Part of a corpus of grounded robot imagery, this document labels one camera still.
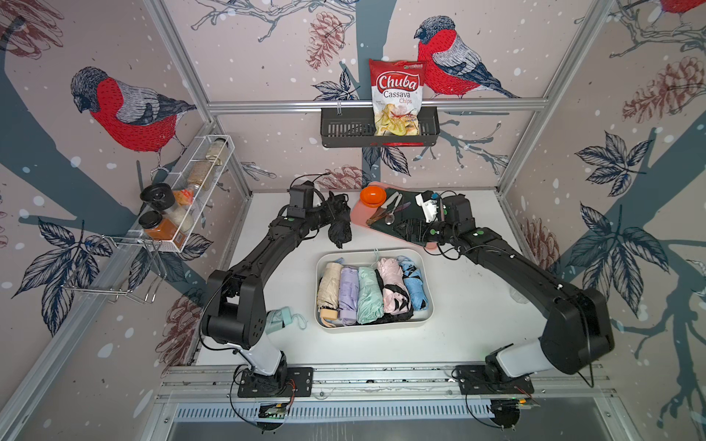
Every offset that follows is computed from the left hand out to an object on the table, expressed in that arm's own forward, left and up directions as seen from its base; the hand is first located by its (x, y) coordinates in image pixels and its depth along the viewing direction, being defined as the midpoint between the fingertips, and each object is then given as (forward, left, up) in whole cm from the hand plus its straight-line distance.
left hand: (343, 204), depth 88 cm
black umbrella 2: (-31, -14, -16) cm, 38 cm away
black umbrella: (-9, +1, -2) cm, 9 cm away
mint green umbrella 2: (-30, +20, -19) cm, 41 cm away
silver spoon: (+12, -18, -21) cm, 30 cm away
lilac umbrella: (-26, -2, -11) cm, 28 cm away
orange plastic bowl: (+20, -10, -18) cm, 29 cm away
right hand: (-9, -18, 0) cm, 20 cm away
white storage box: (-11, -8, -16) cm, 21 cm away
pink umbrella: (-27, -16, -11) cm, 34 cm away
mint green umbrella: (-29, -9, -11) cm, 32 cm away
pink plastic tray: (+28, -17, -21) cm, 39 cm away
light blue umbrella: (-19, -23, -15) cm, 34 cm away
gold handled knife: (+16, -15, -21) cm, 30 cm away
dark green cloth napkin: (+12, -23, -21) cm, 33 cm away
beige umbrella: (-25, +4, -13) cm, 28 cm away
